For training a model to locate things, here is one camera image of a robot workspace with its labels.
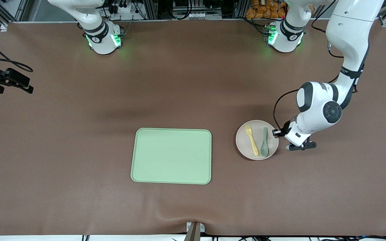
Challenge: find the grey-green plastic spoon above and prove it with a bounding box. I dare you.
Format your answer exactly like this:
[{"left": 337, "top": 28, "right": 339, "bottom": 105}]
[{"left": 260, "top": 127, "right": 269, "bottom": 157}]

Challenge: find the yellow plastic fork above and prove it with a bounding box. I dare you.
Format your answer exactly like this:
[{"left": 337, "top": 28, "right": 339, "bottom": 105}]
[{"left": 245, "top": 124, "right": 260, "bottom": 157}]

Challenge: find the round beige plate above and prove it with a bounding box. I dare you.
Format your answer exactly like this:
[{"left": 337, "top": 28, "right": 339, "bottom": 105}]
[{"left": 236, "top": 120, "right": 279, "bottom": 160}]

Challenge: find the brown table mat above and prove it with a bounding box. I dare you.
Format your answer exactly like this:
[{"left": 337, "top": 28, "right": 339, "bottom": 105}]
[{"left": 0, "top": 19, "right": 386, "bottom": 236}]

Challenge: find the light green rectangular tray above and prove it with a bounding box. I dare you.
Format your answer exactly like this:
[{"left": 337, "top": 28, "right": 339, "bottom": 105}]
[{"left": 131, "top": 128, "right": 212, "bottom": 185}]

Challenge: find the pile of orange snack bags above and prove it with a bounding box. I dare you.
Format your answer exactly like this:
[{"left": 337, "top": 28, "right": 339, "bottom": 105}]
[{"left": 246, "top": 0, "right": 286, "bottom": 19}]

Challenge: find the white power strip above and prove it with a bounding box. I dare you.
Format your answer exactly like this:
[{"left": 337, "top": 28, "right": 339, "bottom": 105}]
[{"left": 108, "top": 3, "right": 143, "bottom": 16}]

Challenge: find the white connector strip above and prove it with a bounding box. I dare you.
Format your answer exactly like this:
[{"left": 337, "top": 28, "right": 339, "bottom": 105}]
[{"left": 175, "top": 12, "right": 207, "bottom": 19}]

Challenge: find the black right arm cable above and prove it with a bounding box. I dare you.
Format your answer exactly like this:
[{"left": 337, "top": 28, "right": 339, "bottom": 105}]
[{"left": 0, "top": 31, "right": 34, "bottom": 73}]

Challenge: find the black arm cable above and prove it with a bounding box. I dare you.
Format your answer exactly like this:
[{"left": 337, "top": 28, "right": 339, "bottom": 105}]
[
  {"left": 273, "top": 0, "right": 358, "bottom": 133},
  {"left": 0, "top": 31, "right": 34, "bottom": 73}
]

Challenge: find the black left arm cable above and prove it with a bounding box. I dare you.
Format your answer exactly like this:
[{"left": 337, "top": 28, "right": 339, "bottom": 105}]
[{"left": 273, "top": 0, "right": 358, "bottom": 133}]

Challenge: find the grey metal bracket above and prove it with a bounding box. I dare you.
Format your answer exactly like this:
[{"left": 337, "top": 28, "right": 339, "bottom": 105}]
[{"left": 186, "top": 222, "right": 205, "bottom": 233}]

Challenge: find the grey metal post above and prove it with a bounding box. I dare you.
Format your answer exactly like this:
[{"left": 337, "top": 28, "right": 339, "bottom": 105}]
[{"left": 184, "top": 224, "right": 202, "bottom": 241}]

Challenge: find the aluminium frame post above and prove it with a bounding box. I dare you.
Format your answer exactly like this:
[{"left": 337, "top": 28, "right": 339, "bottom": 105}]
[{"left": 145, "top": 0, "right": 158, "bottom": 20}]

